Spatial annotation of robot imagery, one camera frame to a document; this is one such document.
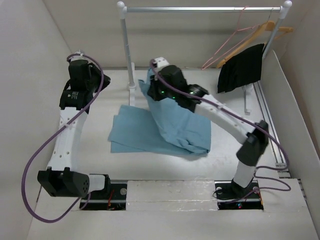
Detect light blue trousers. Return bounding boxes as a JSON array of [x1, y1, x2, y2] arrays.
[[108, 69, 211, 156]]

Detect pink wire hanger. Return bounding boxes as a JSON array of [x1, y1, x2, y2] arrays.
[[201, 5, 261, 71]]

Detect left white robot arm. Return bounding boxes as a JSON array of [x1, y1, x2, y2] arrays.
[[37, 56, 112, 199]]

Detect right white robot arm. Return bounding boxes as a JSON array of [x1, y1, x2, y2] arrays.
[[147, 60, 269, 198]]

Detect black garment on hanger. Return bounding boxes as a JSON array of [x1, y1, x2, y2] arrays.
[[217, 43, 265, 93]]

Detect white metal clothes rack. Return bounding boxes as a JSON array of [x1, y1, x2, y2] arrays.
[[116, 0, 294, 116]]

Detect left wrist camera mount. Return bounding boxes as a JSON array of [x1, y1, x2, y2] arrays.
[[66, 51, 85, 63]]

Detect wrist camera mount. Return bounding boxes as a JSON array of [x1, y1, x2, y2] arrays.
[[66, 51, 85, 63], [151, 57, 170, 71]]

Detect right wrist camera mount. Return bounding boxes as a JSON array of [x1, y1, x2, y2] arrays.
[[151, 57, 170, 71]]

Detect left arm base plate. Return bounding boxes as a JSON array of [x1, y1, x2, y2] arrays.
[[79, 181, 128, 211]]

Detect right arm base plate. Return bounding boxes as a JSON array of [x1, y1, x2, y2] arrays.
[[212, 182, 264, 210]]

